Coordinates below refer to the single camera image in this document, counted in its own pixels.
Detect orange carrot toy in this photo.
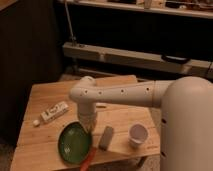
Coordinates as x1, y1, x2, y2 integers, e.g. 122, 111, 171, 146
80, 147, 97, 171

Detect white tube with cap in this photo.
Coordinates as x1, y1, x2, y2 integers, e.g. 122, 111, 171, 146
33, 101, 69, 127

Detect metal pole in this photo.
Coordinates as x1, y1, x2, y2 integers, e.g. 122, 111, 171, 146
64, 0, 77, 46

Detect wooden shelf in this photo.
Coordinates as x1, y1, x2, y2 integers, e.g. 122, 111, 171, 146
57, 0, 213, 19
63, 42, 213, 79

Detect grey rectangular block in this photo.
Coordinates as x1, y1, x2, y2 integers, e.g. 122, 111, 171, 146
98, 126, 114, 150

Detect black handle on shelf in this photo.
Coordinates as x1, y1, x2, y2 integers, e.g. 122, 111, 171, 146
161, 55, 191, 64

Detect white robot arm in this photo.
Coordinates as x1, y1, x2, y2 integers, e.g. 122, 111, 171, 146
69, 76, 213, 171

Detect white paper cup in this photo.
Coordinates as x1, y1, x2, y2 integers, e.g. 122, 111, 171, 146
129, 124, 148, 148

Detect black cables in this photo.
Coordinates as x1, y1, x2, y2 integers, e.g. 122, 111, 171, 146
205, 60, 213, 79

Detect wooden lower shelf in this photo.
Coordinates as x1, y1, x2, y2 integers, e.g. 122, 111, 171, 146
63, 42, 213, 79

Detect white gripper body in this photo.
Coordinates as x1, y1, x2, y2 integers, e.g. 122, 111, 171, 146
77, 103, 97, 132

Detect wooden upper shelf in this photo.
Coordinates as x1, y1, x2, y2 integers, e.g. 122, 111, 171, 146
57, 0, 213, 19

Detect small white block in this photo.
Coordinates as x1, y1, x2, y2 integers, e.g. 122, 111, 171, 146
96, 104, 106, 108

